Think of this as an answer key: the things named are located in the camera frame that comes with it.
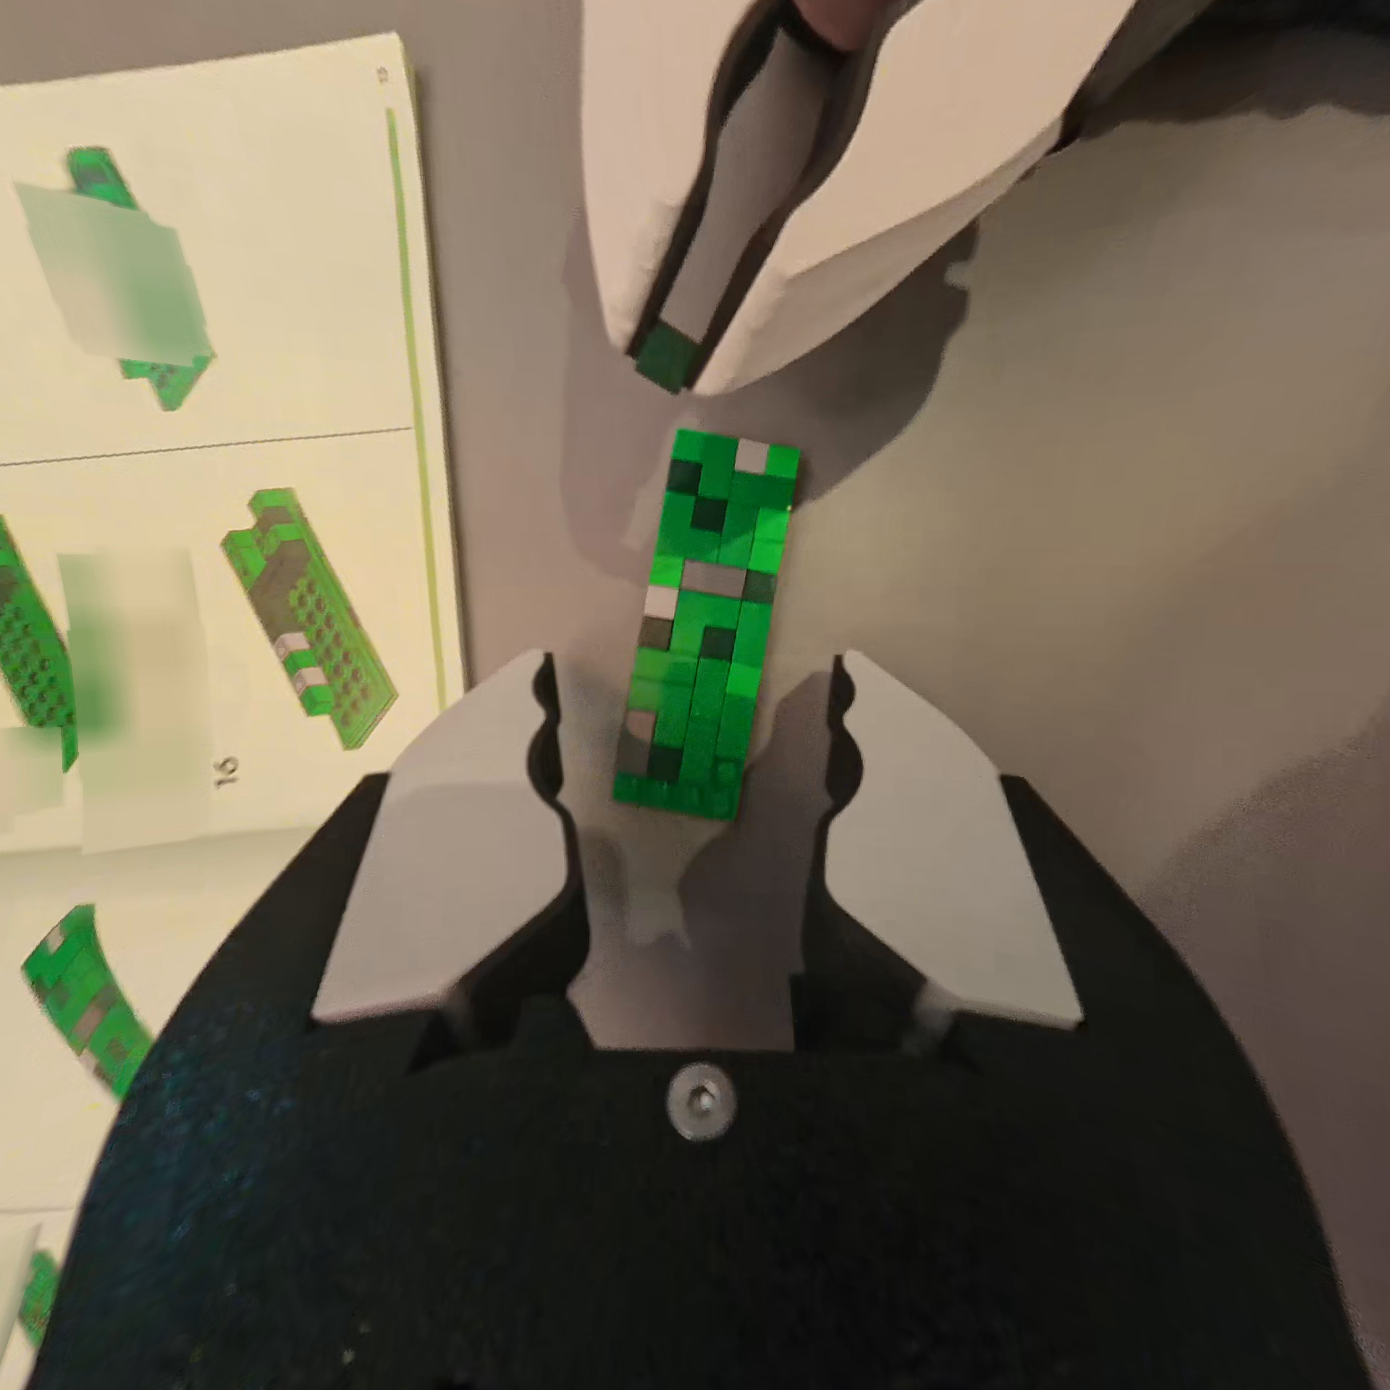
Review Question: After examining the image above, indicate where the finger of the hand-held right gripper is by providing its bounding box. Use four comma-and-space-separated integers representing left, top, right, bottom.
581, 0, 783, 361
692, 0, 1218, 395

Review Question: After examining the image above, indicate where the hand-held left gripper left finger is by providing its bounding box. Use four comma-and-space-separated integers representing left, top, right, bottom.
307, 647, 595, 1051

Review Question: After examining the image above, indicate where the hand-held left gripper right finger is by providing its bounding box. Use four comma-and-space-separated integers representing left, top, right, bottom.
788, 649, 1089, 1051

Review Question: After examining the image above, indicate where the dark green brick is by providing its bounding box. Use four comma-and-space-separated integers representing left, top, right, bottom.
631, 321, 699, 395

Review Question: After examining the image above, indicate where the green brick plate assembly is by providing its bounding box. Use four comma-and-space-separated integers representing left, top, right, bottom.
608, 426, 805, 824

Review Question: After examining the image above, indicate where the grey desk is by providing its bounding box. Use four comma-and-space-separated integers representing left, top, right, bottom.
0, 0, 1390, 1218

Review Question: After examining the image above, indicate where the open instruction booklet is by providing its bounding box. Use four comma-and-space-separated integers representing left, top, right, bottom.
0, 30, 471, 1354

